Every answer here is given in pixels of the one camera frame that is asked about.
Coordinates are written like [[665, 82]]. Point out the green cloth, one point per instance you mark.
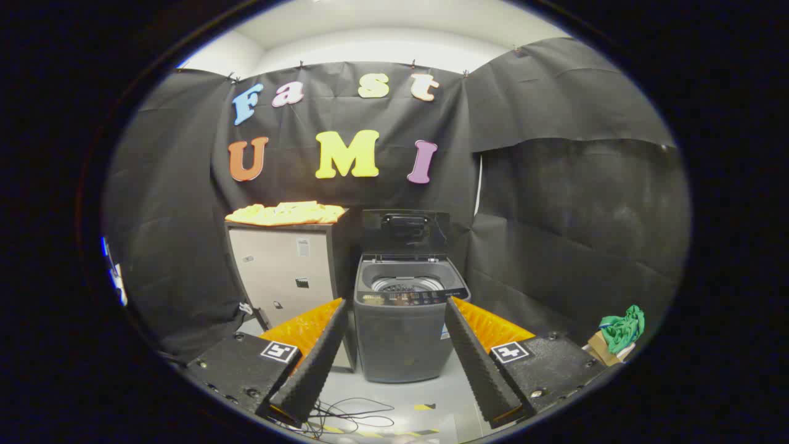
[[624, 330]]

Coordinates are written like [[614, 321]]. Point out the orange polo shirt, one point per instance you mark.
[[283, 214]]

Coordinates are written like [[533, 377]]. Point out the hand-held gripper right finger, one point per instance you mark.
[[481, 370]]

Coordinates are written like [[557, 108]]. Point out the grey cabinet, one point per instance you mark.
[[277, 271]]

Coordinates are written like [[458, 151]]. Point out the grey washing machine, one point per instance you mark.
[[400, 339]]

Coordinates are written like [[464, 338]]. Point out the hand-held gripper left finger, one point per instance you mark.
[[314, 370]]

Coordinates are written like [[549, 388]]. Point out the blue white object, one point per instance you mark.
[[116, 277]]

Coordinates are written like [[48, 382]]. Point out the cardboard box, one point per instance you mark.
[[599, 348]]

